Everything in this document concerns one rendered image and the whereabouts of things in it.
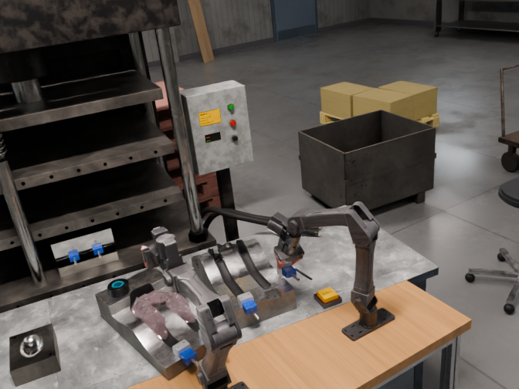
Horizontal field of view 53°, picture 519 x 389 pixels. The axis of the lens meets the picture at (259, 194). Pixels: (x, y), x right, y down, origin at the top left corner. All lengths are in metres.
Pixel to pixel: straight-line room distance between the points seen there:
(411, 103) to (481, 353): 3.53
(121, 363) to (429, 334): 1.07
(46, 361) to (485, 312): 2.41
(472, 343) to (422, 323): 1.20
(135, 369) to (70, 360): 0.26
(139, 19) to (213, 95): 0.53
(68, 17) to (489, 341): 2.61
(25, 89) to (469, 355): 2.57
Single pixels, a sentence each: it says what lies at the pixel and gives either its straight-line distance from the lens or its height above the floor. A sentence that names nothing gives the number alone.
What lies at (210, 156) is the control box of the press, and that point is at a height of 1.16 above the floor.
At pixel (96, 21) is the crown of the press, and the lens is 2.20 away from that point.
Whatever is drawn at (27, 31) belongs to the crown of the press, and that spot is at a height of 1.87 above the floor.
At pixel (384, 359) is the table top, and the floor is 0.80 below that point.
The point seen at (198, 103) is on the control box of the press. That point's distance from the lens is 2.51.
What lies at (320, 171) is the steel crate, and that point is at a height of 0.38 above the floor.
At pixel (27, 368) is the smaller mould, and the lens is 2.01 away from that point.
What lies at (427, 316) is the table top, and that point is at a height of 0.80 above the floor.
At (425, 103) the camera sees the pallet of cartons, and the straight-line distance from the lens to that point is 6.23.
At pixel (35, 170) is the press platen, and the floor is 1.29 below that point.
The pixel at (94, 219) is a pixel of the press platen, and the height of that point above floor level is 1.02.
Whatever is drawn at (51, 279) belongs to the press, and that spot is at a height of 0.78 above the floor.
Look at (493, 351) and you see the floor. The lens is 3.14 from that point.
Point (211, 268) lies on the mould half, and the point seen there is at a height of 0.91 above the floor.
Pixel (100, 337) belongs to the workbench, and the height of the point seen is 0.80.
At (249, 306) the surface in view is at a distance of 1.90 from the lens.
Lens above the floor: 2.04
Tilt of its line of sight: 25 degrees down
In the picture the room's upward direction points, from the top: 7 degrees counter-clockwise
